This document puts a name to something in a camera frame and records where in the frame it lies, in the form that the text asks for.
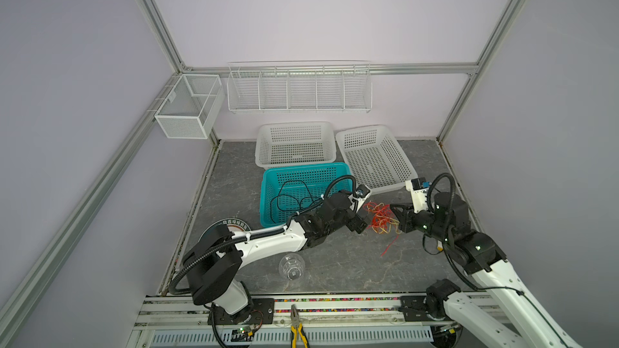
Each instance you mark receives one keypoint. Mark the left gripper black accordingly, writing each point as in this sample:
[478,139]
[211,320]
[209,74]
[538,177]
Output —
[358,224]

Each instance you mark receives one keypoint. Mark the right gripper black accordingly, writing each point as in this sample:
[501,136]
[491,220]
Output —
[402,215]

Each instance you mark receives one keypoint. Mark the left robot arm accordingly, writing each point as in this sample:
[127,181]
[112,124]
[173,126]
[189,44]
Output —
[209,269]

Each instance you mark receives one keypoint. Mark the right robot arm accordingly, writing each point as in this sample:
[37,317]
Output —
[484,267]

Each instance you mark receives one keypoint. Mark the white plastic basket right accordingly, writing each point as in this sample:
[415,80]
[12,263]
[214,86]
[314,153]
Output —
[375,158]

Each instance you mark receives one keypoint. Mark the white plastic basket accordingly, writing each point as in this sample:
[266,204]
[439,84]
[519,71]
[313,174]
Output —
[295,143]
[375,158]

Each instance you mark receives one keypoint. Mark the clear plastic cup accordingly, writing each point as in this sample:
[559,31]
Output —
[292,267]

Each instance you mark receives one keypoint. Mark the teal plastic basket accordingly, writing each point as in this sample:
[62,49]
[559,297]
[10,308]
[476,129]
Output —
[287,190]

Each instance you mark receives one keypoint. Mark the white plastic basket left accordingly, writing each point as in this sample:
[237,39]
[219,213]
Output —
[295,143]

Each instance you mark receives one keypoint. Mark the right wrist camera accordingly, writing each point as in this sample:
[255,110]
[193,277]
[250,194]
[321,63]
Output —
[418,189]

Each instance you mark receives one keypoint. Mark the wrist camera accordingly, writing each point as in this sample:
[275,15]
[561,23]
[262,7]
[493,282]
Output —
[418,189]
[362,192]

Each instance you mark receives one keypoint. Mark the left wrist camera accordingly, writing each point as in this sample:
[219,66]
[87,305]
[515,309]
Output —
[362,192]

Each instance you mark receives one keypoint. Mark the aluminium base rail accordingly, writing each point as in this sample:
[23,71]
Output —
[332,319]

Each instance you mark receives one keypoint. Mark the yellow handled pliers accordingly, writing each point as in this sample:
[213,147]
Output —
[298,336]

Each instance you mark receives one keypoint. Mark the white wire shelf rack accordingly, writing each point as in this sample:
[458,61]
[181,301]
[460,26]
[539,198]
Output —
[299,86]

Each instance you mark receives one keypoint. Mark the white mesh wall box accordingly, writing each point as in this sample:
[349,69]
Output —
[191,107]

